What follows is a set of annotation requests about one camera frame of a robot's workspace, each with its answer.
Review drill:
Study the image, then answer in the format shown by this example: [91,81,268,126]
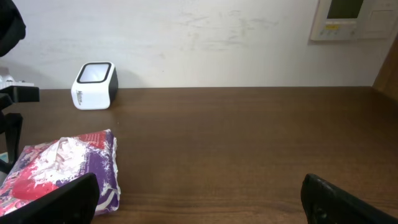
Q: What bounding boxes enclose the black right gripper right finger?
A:
[300,174,397,224]

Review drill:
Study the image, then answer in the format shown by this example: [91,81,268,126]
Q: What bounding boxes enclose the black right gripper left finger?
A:
[1,173,100,224]

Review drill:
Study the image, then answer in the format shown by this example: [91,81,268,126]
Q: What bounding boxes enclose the red purple tissue pack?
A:
[1,129,121,215]

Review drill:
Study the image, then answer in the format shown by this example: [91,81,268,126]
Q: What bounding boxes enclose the white barcode scanner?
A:
[71,62,119,110]

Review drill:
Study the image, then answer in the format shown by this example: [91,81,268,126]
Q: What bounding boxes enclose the brown wooden door frame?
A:
[373,37,398,101]

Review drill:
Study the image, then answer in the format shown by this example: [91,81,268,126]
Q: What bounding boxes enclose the white wall control panel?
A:
[310,0,397,41]

